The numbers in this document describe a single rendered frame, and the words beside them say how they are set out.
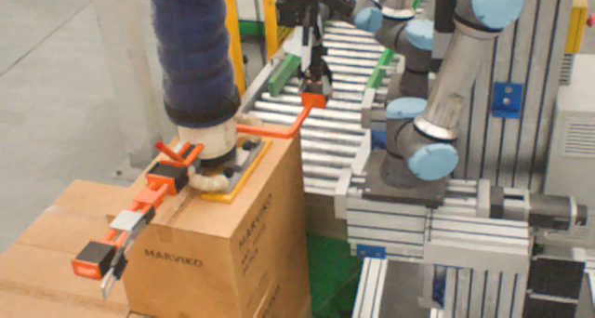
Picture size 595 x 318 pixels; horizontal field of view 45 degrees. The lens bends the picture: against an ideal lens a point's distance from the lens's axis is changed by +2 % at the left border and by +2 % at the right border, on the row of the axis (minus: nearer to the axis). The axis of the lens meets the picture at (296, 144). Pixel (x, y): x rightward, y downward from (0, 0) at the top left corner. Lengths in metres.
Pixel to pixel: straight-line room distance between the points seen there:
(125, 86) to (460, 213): 2.18
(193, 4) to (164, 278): 0.84
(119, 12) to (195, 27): 1.63
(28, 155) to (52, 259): 1.76
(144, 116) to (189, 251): 1.78
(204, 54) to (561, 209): 1.05
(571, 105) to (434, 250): 0.53
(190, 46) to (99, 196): 1.14
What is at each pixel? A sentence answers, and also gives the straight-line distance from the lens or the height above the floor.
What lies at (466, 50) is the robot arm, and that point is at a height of 1.49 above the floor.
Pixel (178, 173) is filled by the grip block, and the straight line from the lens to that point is 2.01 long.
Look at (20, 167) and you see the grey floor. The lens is 4.33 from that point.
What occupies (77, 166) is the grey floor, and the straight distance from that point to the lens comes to 4.20.
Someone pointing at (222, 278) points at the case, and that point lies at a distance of 2.12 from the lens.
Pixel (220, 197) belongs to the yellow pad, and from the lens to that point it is 2.12.
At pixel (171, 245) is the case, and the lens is 2.13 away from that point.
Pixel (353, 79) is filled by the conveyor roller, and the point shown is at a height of 0.54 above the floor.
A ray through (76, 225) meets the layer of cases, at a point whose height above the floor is 0.54.
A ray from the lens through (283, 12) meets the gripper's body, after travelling 1.55.
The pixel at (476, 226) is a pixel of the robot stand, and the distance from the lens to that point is 2.00.
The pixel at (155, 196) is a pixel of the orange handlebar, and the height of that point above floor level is 1.09.
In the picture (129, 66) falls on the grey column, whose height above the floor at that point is 0.66.
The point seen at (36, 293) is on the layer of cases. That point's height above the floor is 0.54.
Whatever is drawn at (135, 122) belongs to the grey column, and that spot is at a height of 0.33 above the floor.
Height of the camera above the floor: 2.23
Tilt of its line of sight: 33 degrees down
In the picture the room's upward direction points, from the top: 4 degrees counter-clockwise
